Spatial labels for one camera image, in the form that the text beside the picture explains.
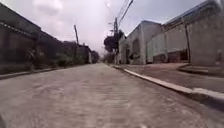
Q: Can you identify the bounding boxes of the round dark tree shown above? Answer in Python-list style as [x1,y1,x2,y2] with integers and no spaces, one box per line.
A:
[103,29,126,54]

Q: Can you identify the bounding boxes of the utility pole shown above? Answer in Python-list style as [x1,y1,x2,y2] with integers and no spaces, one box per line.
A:
[108,17,120,65]

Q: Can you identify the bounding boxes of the grey concrete road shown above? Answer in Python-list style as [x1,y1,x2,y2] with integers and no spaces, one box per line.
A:
[0,63,224,128]

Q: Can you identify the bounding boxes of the pale grey building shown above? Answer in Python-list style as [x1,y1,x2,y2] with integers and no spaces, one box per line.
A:
[117,19,164,65]

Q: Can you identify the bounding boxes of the leaning pole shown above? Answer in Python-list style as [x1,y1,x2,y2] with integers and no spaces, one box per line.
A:
[73,23,80,46]

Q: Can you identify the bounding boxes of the roadside bushes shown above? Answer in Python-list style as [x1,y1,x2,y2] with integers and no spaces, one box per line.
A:
[28,49,86,69]

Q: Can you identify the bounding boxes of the pale concrete kerb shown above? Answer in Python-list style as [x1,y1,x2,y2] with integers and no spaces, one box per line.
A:
[109,64,224,103]

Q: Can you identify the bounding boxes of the dark low kerb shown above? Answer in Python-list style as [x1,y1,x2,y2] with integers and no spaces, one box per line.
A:
[0,64,78,81]

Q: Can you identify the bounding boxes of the grey walled building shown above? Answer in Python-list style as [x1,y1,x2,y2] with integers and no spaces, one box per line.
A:
[145,0,224,68]

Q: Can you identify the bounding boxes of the overhead wires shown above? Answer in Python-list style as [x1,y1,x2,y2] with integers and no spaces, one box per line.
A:
[108,0,135,34]

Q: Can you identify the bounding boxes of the long dark wall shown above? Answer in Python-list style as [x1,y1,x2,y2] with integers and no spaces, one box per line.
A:
[0,2,79,75]

